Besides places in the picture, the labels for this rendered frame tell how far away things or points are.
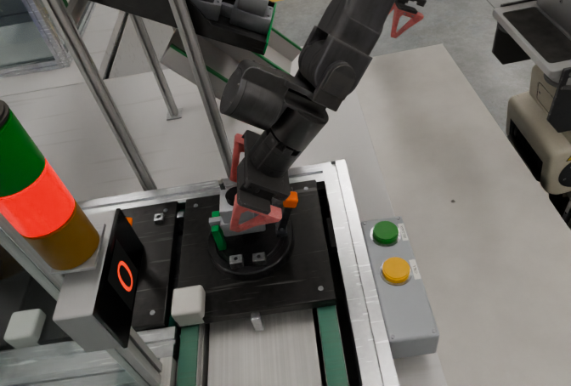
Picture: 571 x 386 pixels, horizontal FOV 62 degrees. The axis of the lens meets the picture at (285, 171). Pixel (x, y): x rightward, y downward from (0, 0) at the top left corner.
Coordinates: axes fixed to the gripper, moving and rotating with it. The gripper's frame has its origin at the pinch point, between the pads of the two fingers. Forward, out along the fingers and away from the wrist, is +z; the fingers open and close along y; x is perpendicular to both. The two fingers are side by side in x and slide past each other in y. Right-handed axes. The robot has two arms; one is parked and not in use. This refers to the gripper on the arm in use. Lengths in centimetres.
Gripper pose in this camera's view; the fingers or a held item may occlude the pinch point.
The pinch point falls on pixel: (236, 201)
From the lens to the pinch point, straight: 70.1
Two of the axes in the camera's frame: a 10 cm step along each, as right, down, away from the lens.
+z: -5.2, 6.3, 5.7
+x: 8.5, 3.2, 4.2
